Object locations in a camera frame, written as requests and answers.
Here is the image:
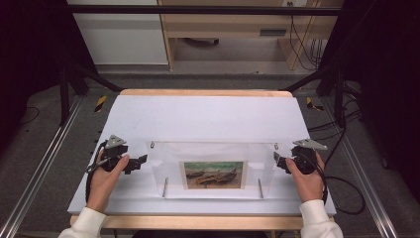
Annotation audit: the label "hand-held gripper cable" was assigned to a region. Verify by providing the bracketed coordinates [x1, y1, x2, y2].
[84, 140, 110, 204]
[305, 125, 367, 216]

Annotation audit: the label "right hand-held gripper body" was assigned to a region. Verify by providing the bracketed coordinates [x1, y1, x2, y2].
[289, 138, 329, 176]

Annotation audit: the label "hanging black cables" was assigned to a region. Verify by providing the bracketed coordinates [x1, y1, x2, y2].
[287, 1, 327, 71]

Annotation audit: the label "black horizontal bar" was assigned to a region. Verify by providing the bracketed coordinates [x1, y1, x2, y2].
[62, 4, 345, 17]

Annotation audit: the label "person's left hand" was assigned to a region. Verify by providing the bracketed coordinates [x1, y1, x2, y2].
[85, 150, 131, 213]

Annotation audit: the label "yellow clamp left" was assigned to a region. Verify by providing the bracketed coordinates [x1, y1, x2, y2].
[94, 95, 108, 114]

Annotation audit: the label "right hand-held gripper cable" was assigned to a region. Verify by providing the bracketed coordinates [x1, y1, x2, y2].
[305, 125, 367, 216]

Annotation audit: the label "clear acrylic photo frame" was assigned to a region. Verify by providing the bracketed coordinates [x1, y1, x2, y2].
[146, 141, 280, 200]

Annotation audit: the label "person's right hand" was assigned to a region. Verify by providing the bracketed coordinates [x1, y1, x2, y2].
[284, 152, 327, 203]

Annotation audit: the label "yellow clamp right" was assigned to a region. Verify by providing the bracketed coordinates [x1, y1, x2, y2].
[305, 96, 325, 112]

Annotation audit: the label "black metal stand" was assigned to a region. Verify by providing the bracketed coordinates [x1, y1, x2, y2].
[282, 63, 349, 129]
[58, 62, 124, 127]

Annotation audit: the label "thin black floor cable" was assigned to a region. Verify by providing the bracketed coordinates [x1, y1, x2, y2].
[19, 106, 41, 126]

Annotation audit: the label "wooden table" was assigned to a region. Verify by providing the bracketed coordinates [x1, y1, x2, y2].
[69, 88, 336, 232]

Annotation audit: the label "wooden desk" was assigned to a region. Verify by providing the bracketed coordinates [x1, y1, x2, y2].
[157, 0, 345, 71]

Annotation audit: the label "yellow clamp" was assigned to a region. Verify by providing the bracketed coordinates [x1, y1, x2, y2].
[94, 95, 108, 114]
[305, 96, 325, 112]

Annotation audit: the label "dark curtain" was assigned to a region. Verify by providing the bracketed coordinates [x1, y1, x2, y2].
[0, 0, 98, 158]
[317, 0, 420, 202]

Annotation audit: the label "white cabinet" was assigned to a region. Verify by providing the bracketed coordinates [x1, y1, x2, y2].
[66, 0, 169, 66]

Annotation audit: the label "white table mat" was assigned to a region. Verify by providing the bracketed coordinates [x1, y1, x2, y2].
[66, 94, 337, 217]

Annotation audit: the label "left hand-held gripper cable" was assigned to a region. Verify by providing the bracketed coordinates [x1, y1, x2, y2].
[84, 140, 110, 204]

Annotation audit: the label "black floor cables bundle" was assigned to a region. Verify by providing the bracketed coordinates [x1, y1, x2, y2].
[307, 83, 364, 143]

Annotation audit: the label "boat painting print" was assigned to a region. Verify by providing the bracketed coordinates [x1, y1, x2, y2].
[178, 160, 249, 190]

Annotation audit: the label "grey desk label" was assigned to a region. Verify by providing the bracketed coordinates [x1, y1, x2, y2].
[259, 28, 288, 38]

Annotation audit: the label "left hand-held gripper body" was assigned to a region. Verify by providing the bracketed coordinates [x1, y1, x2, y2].
[98, 134, 131, 174]

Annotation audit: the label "aluminium floor rail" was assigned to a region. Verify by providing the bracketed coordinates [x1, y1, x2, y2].
[0, 95, 84, 238]
[321, 97, 399, 238]

